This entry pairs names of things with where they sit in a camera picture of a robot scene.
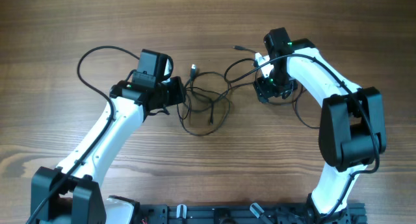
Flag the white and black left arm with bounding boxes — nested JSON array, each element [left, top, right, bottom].
[[28, 49, 185, 223]]

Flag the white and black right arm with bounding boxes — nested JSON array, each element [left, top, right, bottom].
[[253, 27, 387, 223]]

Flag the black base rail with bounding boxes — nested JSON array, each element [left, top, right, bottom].
[[133, 203, 368, 224]]

